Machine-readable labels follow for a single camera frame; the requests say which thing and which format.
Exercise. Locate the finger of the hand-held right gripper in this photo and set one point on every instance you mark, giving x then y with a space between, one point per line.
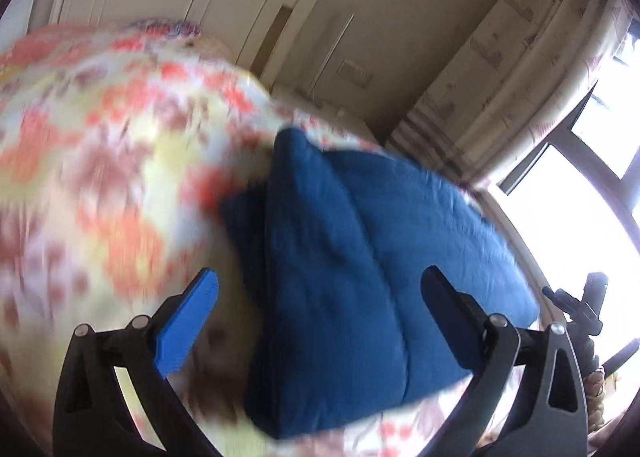
560 298

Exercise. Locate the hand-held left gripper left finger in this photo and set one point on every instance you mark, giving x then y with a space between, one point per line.
186 324

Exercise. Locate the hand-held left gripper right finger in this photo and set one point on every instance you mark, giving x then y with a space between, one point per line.
457 332

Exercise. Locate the blue quilted jacket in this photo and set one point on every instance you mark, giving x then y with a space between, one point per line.
360 262

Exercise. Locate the floral blanket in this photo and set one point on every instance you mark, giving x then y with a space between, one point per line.
100 162

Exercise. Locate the printed cream curtain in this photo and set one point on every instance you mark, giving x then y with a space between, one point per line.
525 37

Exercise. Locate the purple patterned pillow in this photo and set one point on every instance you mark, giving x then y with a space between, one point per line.
165 28

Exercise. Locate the white upright rod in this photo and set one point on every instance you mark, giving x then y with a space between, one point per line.
332 54

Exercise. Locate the dark window frame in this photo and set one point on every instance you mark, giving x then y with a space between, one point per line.
565 147

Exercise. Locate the wall socket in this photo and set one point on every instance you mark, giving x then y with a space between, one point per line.
355 73

